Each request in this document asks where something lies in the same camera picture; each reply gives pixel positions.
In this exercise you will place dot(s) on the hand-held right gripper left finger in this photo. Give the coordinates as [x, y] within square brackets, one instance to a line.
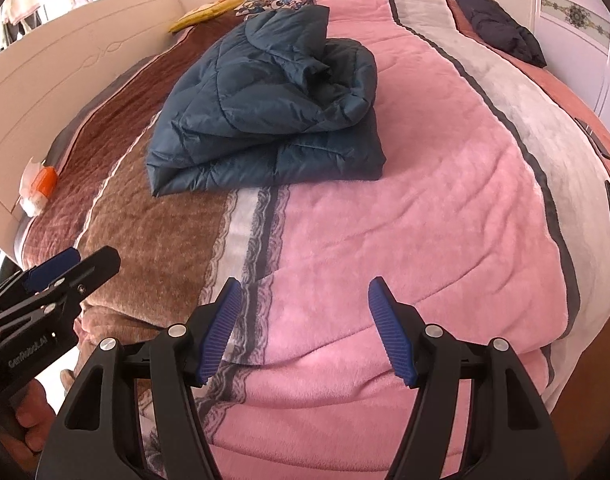
[217, 335]

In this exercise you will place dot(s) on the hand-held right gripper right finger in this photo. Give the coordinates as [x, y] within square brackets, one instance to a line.
[392, 335]

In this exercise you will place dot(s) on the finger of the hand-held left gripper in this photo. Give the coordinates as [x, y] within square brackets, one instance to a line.
[50, 265]
[97, 270]

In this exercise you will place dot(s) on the blue-grey puffer jacket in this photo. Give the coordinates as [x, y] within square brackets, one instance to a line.
[265, 110]

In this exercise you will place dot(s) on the person's left hand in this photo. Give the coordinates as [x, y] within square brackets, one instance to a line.
[32, 415]

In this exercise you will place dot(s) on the orange white packet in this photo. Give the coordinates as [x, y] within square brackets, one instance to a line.
[45, 182]

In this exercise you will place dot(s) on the pink brown striped blanket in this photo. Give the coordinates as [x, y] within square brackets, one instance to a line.
[410, 210]

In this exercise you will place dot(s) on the beige headboard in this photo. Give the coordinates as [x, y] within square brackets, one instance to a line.
[60, 85]

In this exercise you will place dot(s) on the yellow pillow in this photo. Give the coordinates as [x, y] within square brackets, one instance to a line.
[200, 17]

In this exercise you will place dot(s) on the salmon bedsheet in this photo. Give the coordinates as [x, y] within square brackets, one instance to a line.
[575, 95]

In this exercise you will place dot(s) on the dark navy jacket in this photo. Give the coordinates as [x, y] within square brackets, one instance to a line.
[495, 25]

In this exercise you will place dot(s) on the white wardrobe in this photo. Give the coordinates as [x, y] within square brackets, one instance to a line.
[575, 50]

